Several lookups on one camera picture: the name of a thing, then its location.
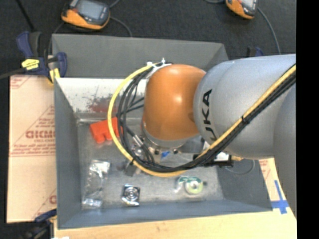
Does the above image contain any red-orange notched block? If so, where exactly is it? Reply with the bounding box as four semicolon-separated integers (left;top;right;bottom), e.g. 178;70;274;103
89;117;123;144

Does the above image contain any shiny silver square piece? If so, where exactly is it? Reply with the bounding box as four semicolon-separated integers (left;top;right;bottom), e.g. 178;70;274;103
121;183;141;207

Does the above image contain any green and white ring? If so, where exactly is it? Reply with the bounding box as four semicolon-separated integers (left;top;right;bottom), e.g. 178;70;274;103
174;175;208;196

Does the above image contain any clear plastic packet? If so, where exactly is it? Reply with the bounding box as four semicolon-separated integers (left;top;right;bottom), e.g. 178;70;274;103
81;159;111;208

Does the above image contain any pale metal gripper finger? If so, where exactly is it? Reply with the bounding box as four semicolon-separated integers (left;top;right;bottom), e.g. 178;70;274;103
125;135;145;177

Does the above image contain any grey metal bin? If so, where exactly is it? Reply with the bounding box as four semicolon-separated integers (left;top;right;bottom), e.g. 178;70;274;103
51;33;273;230

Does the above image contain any black cylinder on white bracket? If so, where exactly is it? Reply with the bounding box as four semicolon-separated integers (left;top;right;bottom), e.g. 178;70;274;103
193;152;234;168

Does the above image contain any brown cardboard board red print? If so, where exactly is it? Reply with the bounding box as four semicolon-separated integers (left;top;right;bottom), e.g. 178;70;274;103
6;74;58;224

